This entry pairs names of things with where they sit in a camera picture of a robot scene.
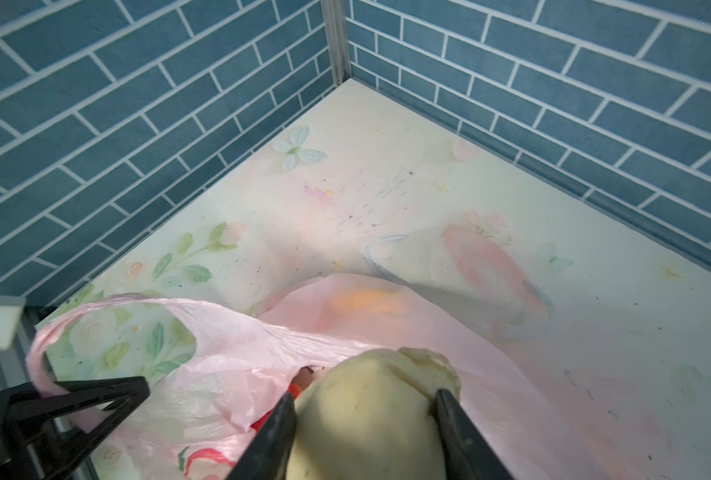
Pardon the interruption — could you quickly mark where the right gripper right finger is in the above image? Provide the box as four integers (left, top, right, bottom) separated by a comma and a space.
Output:
433, 389, 513, 480

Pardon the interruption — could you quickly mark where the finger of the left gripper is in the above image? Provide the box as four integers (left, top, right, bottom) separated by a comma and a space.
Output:
0, 377, 150, 479

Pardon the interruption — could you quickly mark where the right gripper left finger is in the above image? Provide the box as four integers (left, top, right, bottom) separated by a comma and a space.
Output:
226, 392, 297, 480

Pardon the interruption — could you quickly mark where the pink plastic bag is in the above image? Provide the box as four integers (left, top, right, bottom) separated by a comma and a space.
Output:
24, 272, 609, 480

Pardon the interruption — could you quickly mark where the cream fake garlic bulb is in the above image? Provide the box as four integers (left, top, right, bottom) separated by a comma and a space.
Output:
286, 348, 461, 479

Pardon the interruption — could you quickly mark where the orange fake fruit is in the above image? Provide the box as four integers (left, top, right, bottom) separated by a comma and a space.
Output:
329, 289, 407, 315

